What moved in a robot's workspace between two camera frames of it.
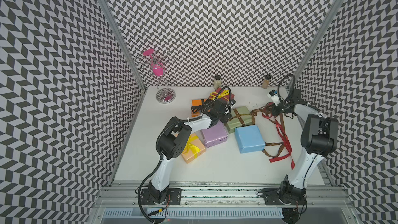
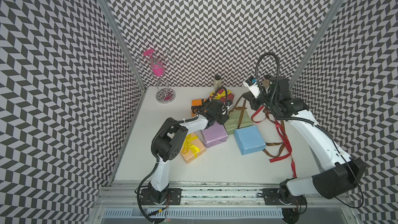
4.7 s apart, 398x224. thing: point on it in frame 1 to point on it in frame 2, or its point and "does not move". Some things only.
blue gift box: x=250 y=138 does not move
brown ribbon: x=252 y=113 to x=241 y=108
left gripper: x=226 y=118 does not move
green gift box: x=241 y=116 does not move
